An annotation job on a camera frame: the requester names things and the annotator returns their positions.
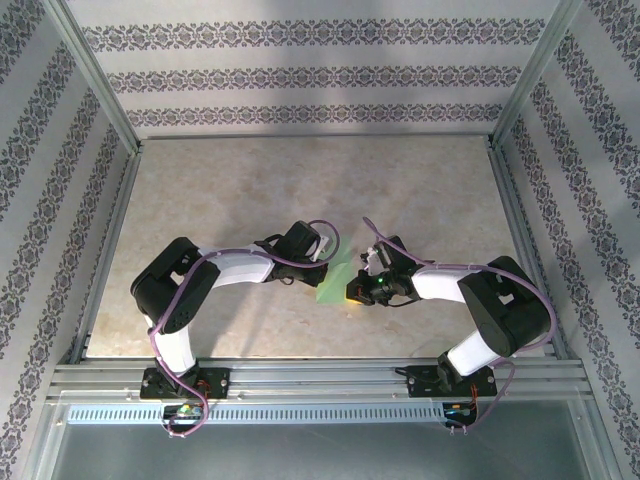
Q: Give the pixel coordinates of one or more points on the aluminium side frame rail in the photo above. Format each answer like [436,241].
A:
[111,250]
[525,250]

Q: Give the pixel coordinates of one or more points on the wide aluminium mounting rail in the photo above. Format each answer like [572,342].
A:
[320,380]

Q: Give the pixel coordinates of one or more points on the light green paper sheet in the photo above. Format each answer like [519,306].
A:
[336,285]

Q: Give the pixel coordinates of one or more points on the grey sheet metal tray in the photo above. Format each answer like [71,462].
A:
[320,455]

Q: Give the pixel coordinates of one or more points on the aluminium frame post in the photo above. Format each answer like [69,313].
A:
[531,75]
[95,75]

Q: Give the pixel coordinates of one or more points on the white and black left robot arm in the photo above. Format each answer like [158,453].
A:
[170,295]

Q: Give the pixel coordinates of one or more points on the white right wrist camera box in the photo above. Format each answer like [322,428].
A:
[370,260]

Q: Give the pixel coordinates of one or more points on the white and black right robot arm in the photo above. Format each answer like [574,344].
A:
[505,310]

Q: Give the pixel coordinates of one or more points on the thin aluminium frame rail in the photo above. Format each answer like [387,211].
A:
[315,136]

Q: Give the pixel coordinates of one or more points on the small circuit board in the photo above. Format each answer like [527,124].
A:
[457,411]
[185,411]

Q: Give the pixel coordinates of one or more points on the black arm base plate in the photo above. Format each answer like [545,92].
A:
[420,382]
[220,382]

